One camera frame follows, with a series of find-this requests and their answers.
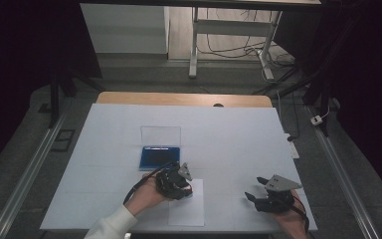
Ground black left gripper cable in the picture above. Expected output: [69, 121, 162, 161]
[122, 161, 180, 205]

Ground white cabinet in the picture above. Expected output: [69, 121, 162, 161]
[80, 3, 171, 55]

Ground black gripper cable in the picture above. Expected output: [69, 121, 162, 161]
[122, 161, 180, 205]
[289, 197, 310, 233]

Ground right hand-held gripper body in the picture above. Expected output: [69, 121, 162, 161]
[254, 173, 303, 214]

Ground metal floor rail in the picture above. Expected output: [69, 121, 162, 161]
[306, 105, 381, 239]
[0, 109, 69, 239]

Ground white paper sheet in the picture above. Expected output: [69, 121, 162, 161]
[168, 178, 205, 227]

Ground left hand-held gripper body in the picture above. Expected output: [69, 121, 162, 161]
[154, 161, 194, 201]

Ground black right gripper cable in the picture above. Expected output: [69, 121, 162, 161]
[289, 197, 310, 233]

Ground blue ink pad box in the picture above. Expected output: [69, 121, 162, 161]
[138, 125, 182, 172]

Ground person's right hand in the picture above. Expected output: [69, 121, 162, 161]
[273, 191, 309, 239]

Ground black stand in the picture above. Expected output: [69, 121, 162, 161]
[46, 59, 105, 129]

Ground person's left hand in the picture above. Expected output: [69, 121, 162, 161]
[124, 173, 172, 217]

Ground black floor cables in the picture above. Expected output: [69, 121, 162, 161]
[197, 8, 296, 69]

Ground white table cover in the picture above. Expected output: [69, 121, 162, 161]
[39, 103, 318, 232]

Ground white desk frame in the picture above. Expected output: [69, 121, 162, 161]
[188, 6, 284, 82]

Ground wooden table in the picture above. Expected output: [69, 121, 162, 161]
[95, 92, 274, 109]

